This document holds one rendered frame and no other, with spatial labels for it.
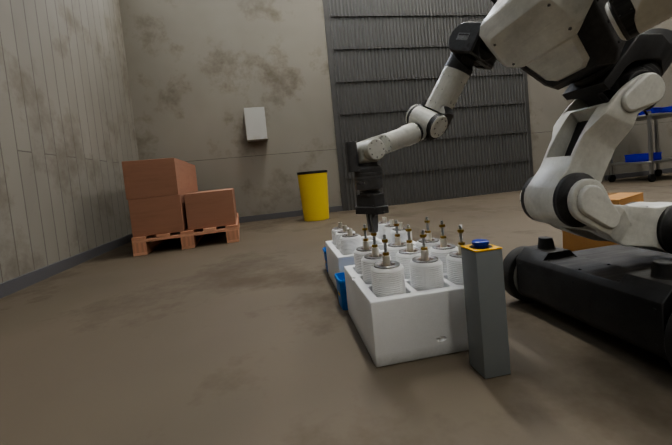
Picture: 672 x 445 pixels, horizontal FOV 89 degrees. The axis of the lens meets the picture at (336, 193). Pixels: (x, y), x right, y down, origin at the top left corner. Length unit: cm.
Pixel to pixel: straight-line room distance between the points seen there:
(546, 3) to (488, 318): 76
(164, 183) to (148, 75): 218
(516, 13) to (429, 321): 83
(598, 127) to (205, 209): 290
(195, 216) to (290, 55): 273
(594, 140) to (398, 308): 69
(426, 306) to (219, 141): 416
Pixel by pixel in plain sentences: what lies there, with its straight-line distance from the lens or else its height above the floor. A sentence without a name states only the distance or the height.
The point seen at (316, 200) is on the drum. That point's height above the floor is 24.
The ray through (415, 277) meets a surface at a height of 21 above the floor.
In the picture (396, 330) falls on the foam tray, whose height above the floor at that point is 9.
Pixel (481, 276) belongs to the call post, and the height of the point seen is 25.
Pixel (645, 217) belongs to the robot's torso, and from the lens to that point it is 128.
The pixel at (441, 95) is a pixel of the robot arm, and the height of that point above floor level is 75.
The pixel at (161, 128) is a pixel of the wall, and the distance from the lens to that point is 502.
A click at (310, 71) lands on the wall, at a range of 505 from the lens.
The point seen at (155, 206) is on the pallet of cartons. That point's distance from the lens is 335.
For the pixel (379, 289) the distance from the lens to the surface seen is 100.
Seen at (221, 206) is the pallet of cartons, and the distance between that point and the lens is 330.
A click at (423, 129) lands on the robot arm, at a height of 65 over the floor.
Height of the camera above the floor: 53
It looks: 3 degrees down
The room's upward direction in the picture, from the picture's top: 5 degrees counter-clockwise
